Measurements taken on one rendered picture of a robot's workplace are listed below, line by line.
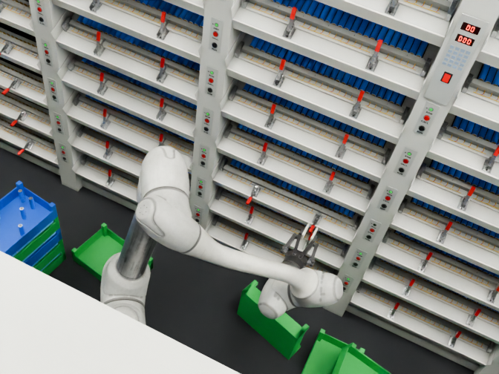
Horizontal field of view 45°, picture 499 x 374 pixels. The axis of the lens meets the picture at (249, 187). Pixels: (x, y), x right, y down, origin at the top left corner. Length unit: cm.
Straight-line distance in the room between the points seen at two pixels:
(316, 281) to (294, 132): 53
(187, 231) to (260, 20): 68
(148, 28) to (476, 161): 115
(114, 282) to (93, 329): 143
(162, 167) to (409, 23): 78
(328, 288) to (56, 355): 131
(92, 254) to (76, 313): 210
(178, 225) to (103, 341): 96
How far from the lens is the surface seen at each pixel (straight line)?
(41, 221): 250
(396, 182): 204
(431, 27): 170
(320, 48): 183
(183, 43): 208
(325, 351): 267
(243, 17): 190
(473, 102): 183
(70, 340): 71
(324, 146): 207
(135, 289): 215
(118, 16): 219
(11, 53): 268
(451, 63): 172
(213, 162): 233
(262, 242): 268
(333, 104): 194
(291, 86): 197
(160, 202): 162
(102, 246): 284
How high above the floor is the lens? 236
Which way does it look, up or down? 50 degrees down
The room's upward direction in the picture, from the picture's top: 11 degrees clockwise
